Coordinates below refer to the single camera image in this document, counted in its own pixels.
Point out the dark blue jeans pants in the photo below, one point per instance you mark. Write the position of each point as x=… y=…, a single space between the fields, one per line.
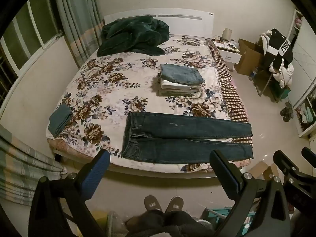
x=172 y=138

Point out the person's grey slipper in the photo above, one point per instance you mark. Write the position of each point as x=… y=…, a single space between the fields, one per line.
x=174 y=204
x=152 y=203

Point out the white framed window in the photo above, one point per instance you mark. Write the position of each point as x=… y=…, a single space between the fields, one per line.
x=29 y=29

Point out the folded white pants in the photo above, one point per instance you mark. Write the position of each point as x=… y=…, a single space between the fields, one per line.
x=172 y=84

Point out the person's right grey slipper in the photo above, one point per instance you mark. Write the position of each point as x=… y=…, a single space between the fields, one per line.
x=174 y=204

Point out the dark green fleece blanket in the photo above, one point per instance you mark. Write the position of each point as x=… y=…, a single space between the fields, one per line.
x=133 y=37

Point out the folded light blue jeans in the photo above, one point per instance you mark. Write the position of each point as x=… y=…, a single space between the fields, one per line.
x=181 y=72

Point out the green striped curtain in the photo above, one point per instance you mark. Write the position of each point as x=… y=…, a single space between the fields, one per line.
x=76 y=17
x=22 y=165

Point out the small open cardboard box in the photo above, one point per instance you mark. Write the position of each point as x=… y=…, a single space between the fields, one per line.
x=261 y=170

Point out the floral bed sheet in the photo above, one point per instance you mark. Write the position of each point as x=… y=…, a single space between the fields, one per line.
x=118 y=88

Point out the small folded teal pants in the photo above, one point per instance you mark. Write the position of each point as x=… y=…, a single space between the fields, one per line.
x=60 y=121

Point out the white cylinder lamp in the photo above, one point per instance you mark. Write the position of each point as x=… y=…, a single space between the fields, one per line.
x=227 y=34

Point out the green plastic stool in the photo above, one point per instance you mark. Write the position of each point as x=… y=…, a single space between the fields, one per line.
x=282 y=93

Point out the yellow plastic container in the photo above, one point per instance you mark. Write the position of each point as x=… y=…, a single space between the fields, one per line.
x=98 y=219

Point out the teal plastic rack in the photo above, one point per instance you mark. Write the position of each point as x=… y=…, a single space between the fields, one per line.
x=222 y=214

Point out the black and white jacket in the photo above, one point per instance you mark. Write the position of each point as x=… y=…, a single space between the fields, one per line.
x=282 y=47

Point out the folded beige pants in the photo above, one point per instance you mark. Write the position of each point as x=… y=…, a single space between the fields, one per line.
x=177 y=92

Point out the pair of dark slippers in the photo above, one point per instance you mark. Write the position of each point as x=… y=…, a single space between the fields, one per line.
x=286 y=111

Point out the clear plastic bag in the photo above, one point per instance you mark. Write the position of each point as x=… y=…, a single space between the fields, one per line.
x=116 y=223

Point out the large cardboard box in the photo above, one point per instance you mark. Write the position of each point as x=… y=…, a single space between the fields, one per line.
x=248 y=54

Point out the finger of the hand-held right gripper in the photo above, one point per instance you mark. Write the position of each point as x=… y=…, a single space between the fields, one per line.
x=310 y=154
x=285 y=165

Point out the brown checkered mattress pad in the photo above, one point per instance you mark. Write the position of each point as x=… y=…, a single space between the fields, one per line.
x=228 y=86

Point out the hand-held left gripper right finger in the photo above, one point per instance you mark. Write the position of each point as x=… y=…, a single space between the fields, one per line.
x=228 y=177

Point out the white bed headboard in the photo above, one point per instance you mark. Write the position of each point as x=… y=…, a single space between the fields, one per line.
x=187 y=23

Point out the metal frame chair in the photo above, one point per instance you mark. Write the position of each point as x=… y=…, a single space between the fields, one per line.
x=263 y=81

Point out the white wardrobe shelves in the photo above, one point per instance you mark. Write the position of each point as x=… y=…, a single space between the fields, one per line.
x=306 y=84

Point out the person's left grey slipper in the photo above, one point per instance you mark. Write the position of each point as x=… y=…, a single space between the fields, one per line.
x=152 y=203

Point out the white nightstand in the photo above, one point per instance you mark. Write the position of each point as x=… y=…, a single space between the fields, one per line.
x=230 y=55

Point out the person's dark trouser legs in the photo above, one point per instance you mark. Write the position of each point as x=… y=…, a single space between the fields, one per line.
x=170 y=224

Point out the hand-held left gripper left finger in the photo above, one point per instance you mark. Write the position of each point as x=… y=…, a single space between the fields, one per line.
x=96 y=174

